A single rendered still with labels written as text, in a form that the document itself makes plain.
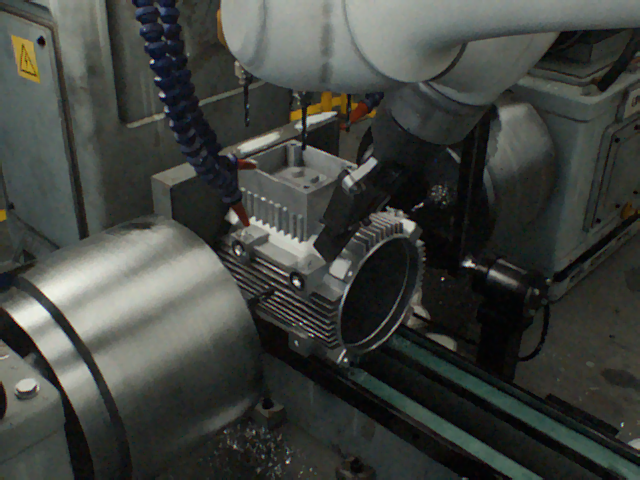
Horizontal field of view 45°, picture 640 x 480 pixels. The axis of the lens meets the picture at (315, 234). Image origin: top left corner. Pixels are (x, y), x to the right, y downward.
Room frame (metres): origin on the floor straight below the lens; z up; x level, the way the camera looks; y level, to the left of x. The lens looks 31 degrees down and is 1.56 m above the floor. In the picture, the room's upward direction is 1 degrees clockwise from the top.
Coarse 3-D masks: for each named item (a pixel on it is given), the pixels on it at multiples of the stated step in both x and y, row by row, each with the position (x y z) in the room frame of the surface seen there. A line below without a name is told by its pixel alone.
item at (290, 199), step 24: (288, 144) 0.94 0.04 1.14; (264, 168) 0.91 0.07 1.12; (288, 168) 0.88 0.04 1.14; (312, 168) 0.92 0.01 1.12; (336, 168) 0.90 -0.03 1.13; (264, 192) 0.85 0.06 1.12; (288, 192) 0.82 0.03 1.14; (312, 192) 0.81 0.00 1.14; (264, 216) 0.84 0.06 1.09; (288, 216) 0.82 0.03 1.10; (312, 216) 0.81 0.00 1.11
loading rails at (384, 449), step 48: (288, 384) 0.79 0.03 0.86; (336, 384) 0.73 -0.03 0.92; (384, 384) 0.73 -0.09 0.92; (432, 384) 0.76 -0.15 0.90; (480, 384) 0.73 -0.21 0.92; (336, 432) 0.73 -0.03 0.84; (384, 432) 0.68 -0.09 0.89; (432, 432) 0.64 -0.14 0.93; (480, 432) 0.71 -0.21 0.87; (528, 432) 0.67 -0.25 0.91; (576, 432) 0.66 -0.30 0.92
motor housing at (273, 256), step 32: (256, 224) 0.85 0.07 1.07; (320, 224) 0.80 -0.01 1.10; (384, 224) 0.79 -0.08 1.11; (224, 256) 0.84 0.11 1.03; (256, 256) 0.81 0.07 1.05; (288, 256) 0.79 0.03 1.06; (320, 256) 0.78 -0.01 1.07; (352, 256) 0.76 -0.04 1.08; (384, 256) 0.87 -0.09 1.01; (416, 256) 0.84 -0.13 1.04; (256, 288) 0.80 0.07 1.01; (288, 288) 0.77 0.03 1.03; (320, 288) 0.74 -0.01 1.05; (352, 288) 0.88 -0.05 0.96; (384, 288) 0.86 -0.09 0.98; (416, 288) 0.84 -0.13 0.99; (288, 320) 0.76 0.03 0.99; (320, 320) 0.73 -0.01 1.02; (352, 320) 0.83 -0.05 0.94; (384, 320) 0.82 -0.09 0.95; (352, 352) 0.74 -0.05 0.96
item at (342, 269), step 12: (228, 216) 0.86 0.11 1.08; (240, 228) 0.85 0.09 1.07; (408, 228) 0.83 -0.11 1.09; (420, 228) 0.83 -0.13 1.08; (336, 264) 0.74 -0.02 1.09; (348, 264) 0.74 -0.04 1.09; (336, 276) 0.73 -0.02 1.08; (348, 276) 0.73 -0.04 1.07; (408, 312) 0.83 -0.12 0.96; (336, 360) 0.73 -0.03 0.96; (348, 360) 0.74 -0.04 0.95
